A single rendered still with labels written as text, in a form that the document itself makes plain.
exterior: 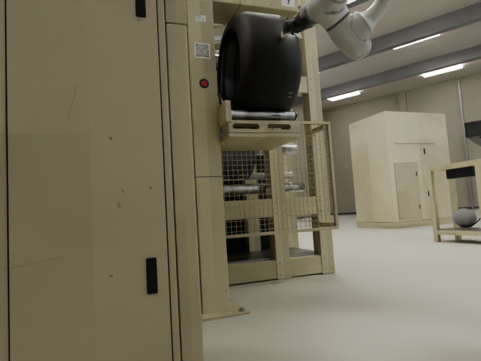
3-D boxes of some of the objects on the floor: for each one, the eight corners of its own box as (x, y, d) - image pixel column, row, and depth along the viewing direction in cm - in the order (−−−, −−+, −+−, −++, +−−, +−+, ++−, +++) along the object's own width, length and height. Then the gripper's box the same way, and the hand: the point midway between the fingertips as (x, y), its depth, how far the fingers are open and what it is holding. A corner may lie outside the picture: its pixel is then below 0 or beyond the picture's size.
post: (202, 316, 164) (175, -201, 184) (196, 309, 176) (171, -174, 197) (230, 312, 168) (201, -194, 188) (222, 306, 181) (195, -168, 201)
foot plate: (190, 323, 155) (190, 317, 155) (179, 308, 181) (179, 304, 181) (250, 314, 164) (250, 308, 164) (232, 301, 189) (231, 296, 189)
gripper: (323, 8, 148) (295, 28, 171) (293, 3, 144) (269, 25, 167) (323, 27, 149) (295, 45, 171) (293, 23, 145) (269, 42, 167)
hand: (285, 33), depth 166 cm, fingers closed
